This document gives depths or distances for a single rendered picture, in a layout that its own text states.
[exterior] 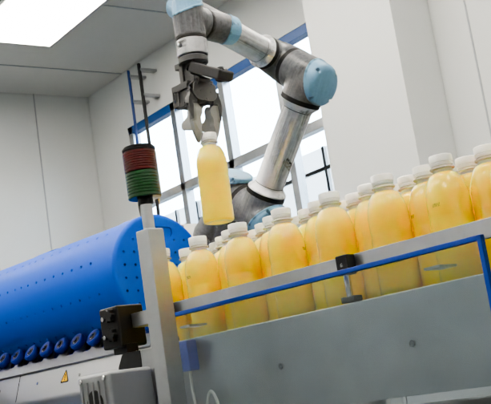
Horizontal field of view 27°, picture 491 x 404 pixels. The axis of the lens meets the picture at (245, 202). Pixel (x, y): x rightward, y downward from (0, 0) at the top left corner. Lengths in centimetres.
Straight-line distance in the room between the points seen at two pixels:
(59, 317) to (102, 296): 21
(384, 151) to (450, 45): 66
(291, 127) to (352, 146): 274
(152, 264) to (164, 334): 13
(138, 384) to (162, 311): 26
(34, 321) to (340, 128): 323
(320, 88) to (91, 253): 79
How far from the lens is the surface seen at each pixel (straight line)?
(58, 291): 255
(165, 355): 183
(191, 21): 242
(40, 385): 268
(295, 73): 277
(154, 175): 188
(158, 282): 184
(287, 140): 281
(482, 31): 536
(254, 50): 277
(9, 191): 812
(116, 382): 202
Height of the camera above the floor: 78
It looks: 10 degrees up
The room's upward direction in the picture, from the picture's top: 9 degrees counter-clockwise
